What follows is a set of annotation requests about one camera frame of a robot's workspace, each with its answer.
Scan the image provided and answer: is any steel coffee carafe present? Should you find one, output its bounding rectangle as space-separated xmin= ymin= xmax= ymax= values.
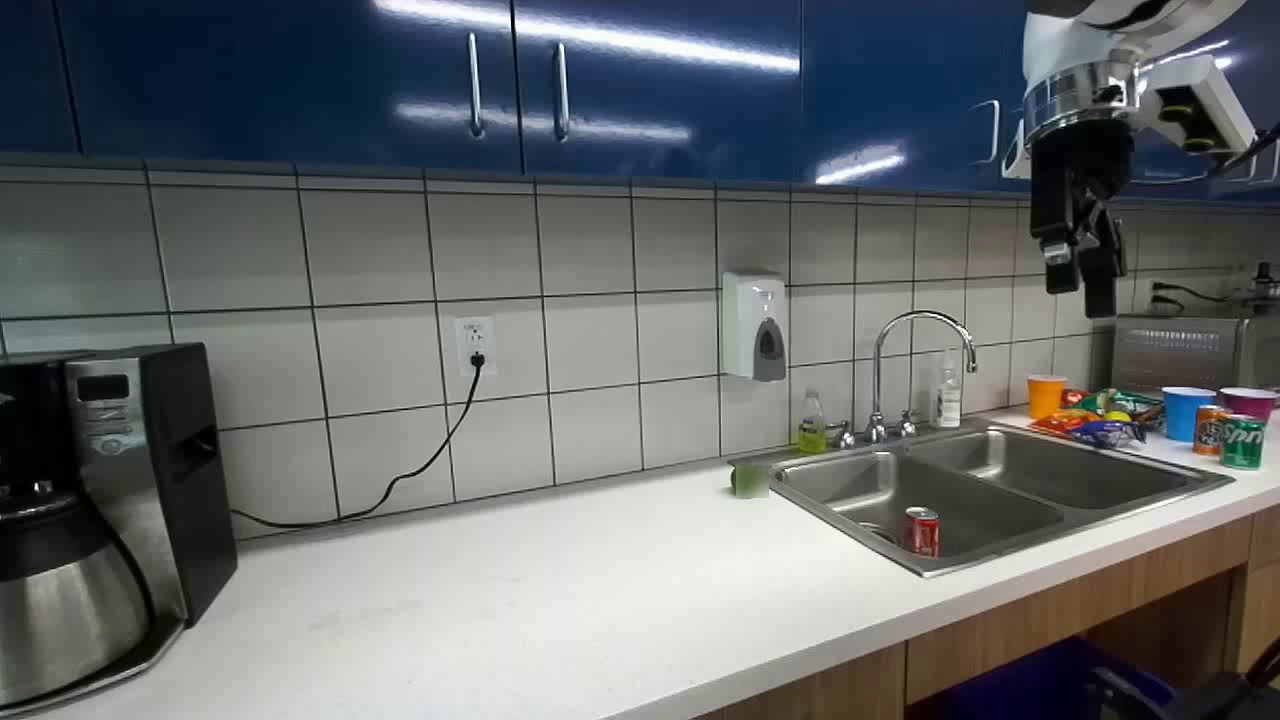
xmin=0 ymin=494 xmax=162 ymax=714

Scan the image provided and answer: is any blue purple snack bag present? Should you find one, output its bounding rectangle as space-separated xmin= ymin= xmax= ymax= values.
xmin=1067 ymin=416 xmax=1140 ymax=454

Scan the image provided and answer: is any chrome gooseneck faucet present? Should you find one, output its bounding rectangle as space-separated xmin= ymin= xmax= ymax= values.
xmin=865 ymin=304 xmax=985 ymax=443

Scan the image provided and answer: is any orange red snack bag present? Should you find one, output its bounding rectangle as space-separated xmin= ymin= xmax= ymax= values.
xmin=1038 ymin=408 xmax=1099 ymax=443

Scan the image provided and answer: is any orange white can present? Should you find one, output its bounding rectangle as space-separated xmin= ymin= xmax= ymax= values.
xmin=1193 ymin=404 xmax=1229 ymax=463

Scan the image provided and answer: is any white wall soap dispenser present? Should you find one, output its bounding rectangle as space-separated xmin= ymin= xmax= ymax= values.
xmin=717 ymin=270 xmax=794 ymax=388

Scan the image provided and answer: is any black power cord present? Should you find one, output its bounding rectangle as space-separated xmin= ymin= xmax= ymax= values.
xmin=230 ymin=348 xmax=491 ymax=535

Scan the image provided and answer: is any blue bin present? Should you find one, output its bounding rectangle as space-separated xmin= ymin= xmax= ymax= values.
xmin=915 ymin=633 xmax=1180 ymax=720

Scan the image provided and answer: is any green can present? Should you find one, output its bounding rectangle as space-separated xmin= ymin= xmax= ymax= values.
xmin=1217 ymin=411 xmax=1267 ymax=475

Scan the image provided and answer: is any red soda can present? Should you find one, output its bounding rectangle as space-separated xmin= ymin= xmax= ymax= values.
xmin=900 ymin=503 xmax=950 ymax=561

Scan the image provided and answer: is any orange cup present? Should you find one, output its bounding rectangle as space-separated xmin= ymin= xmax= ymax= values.
xmin=1024 ymin=374 xmax=1076 ymax=429

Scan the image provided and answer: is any blue cabinet door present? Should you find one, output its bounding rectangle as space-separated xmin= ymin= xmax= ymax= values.
xmin=0 ymin=0 xmax=79 ymax=161
xmin=798 ymin=0 xmax=1034 ymax=200
xmin=1126 ymin=0 xmax=1280 ymax=206
xmin=510 ymin=0 xmax=816 ymax=188
xmin=52 ymin=0 xmax=523 ymax=178

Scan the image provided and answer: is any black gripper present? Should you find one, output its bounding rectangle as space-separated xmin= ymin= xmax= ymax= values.
xmin=1027 ymin=117 xmax=1140 ymax=323

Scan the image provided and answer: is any black coffee maker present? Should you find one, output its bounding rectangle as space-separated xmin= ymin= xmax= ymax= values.
xmin=0 ymin=340 xmax=239 ymax=718

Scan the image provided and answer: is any stainless steel appliance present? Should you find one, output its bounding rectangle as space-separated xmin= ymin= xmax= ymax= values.
xmin=1110 ymin=259 xmax=1280 ymax=400

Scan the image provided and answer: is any black chair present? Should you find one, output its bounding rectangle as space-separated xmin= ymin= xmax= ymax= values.
xmin=1088 ymin=636 xmax=1280 ymax=720

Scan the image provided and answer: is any stainless steel double sink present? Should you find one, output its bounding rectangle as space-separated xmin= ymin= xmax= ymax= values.
xmin=757 ymin=421 xmax=1238 ymax=580

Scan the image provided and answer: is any clear pump soap bottle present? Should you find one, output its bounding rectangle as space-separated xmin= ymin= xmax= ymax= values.
xmin=932 ymin=352 xmax=970 ymax=436

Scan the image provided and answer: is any purple cup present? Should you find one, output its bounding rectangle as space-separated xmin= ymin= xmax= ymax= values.
xmin=1217 ymin=386 xmax=1280 ymax=434

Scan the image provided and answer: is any green snack bag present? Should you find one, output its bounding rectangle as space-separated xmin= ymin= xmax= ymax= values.
xmin=1076 ymin=386 xmax=1168 ymax=429

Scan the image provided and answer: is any wooden base cabinet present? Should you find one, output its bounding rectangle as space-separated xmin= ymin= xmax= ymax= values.
xmin=695 ymin=512 xmax=1280 ymax=720

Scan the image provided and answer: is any silver cabinet handle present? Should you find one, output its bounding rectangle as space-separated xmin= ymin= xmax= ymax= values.
xmin=549 ymin=40 xmax=578 ymax=148
xmin=981 ymin=96 xmax=1007 ymax=174
xmin=461 ymin=30 xmax=489 ymax=144

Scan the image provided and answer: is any blue cup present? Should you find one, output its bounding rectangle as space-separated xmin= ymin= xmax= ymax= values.
xmin=1159 ymin=386 xmax=1222 ymax=449

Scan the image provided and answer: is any white wall outlet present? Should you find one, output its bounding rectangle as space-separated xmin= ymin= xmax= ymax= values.
xmin=447 ymin=311 xmax=502 ymax=375

